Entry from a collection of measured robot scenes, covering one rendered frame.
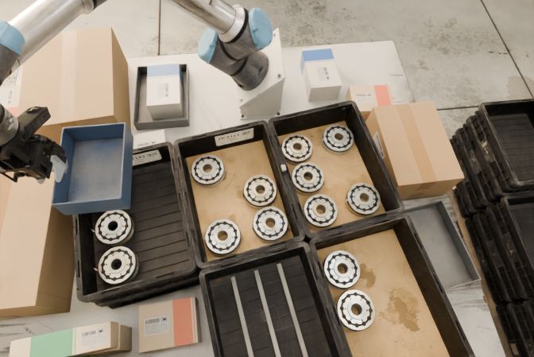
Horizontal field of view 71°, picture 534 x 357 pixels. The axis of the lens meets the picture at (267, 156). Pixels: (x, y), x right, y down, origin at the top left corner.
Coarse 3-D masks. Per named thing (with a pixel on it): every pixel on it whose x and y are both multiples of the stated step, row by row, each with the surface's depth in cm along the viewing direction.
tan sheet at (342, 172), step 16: (320, 128) 129; (320, 144) 126; (320, 160) 123; (336, 160) 123; (352, 160) 123; (336, 176) 120; (352, 176) 121; (368, 176) 121; (320, 192) 118; (336, 192) 118; (336, 224) 113
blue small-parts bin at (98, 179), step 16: (64, 128) 90; (80, 128) 91; (96, 128) 91; (112, 128) 92; (128, 128) 93; (64, 144) 90; (80, 144) 95; (96, 144) 96; (112, 144) 96; (128, 144) 92; (80, 160) 93; (96, 160) 94; (112, 160) 94; (128, 160) 90; (64, 176) 88; (80, 176) 92; (96, 176) 92; (112, 176) 92; (128, 176) 89; (64, 192) 87; (80, 192) 90; (96, 192) 90; (112, 192) 90; (128, 192) 88; (64, 208) 84; (80, 208) 85; (96, 208) 86; (112, 208) 87; (128, 208) 88
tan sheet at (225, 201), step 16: (256, 144) 125; (192, 160) 122; (224, 160) 122; (240, 160) 122; (256, 160) 122; (224, 176) 119; (240, 176) 119; (272, 176) 120; (208, 192) 117; (224, 192) 117; (240, 192) 117; (208, 208) 114; (224, 208) 114; (240, 208) 114; (208, 224) 112; (240, 224) 112; (272, 224) 112; (288, 224) 113; (256, 240) 110; (208, 256) 108
